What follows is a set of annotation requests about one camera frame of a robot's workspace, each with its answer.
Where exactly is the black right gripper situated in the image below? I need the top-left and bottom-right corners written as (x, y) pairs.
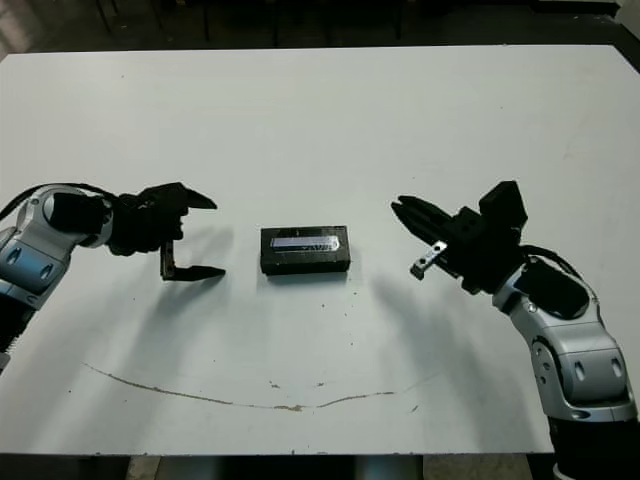
top-left (390, 194), bottom-right (527, 296)

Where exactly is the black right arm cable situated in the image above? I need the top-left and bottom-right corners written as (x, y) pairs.
top-left (519, 243), bottom-right (587, 279)

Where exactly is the silver robot right leg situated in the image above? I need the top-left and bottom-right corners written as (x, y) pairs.
top-left (357, 455), bottom-right (424, 480)

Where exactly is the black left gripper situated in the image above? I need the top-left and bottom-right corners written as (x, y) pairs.
top-left (107, 182), bottom-right (227, 282)

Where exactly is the silver robot left leg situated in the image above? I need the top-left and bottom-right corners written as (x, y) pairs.
top-left (158, 455), bottom-right (221, 480)

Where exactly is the black box lid silver stripe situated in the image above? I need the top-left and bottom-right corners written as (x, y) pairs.
top-left (259, 224), bottom-right (350, 277)

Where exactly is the silver robot leg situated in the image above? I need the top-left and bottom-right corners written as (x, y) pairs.
top-left (357, 455), bottom-right (424, 480)
top-left (158, 455), bottom-right (221, 480)

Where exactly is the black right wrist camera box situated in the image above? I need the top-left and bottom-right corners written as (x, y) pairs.
top-left (478, 179), bottom-right (530, 234)

